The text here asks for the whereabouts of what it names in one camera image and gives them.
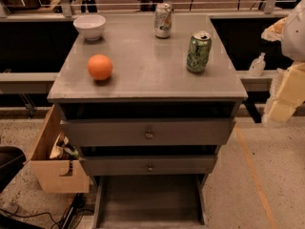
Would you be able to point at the grey drawer cabinet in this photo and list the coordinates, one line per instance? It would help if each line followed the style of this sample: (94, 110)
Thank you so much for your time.
(146, 68)

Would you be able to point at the grey middle drawer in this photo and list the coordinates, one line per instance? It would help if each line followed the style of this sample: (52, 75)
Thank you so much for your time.
(148, 160)

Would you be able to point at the grey top drawer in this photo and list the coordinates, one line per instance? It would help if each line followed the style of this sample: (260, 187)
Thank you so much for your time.
(148, 123)

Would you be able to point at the white soda can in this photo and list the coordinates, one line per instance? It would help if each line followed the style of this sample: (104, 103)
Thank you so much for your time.
(163, 20)

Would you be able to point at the wooden side box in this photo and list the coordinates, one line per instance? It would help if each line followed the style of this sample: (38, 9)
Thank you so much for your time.
(55, 175)

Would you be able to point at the grey metal railing beam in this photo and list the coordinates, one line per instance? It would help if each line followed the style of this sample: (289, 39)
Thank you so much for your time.
(40, 83)

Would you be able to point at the black chair seat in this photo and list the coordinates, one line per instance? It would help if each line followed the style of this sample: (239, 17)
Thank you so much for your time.
(11, 162)

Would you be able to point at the orange fruit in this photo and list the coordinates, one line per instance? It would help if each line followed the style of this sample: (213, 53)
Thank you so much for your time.
(99, 67)

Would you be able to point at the grey drawer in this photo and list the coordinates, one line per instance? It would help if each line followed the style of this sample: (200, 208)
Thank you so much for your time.
(149, 202)
(148, 160)
(148, 123)

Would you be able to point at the yellow foam padded gripper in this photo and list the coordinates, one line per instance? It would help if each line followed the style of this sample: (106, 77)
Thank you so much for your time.
(294, 35)

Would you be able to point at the snack items in box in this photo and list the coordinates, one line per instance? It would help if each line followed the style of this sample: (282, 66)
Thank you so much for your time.
(63, 150)

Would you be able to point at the green soda can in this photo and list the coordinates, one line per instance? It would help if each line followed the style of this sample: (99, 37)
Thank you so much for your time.
(199, 51)

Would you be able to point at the clear sanitizer pump bottle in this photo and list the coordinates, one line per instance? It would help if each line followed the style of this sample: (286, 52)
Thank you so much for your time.
(258, 65)

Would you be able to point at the grey bottom drawer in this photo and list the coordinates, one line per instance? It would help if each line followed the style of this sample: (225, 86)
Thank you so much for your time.
(149, 202)

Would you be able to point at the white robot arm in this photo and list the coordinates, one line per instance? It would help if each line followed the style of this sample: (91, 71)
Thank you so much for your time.
(291, 32)

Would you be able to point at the white ceramic bowl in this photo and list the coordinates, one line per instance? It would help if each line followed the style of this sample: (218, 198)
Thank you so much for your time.
(90, 26)

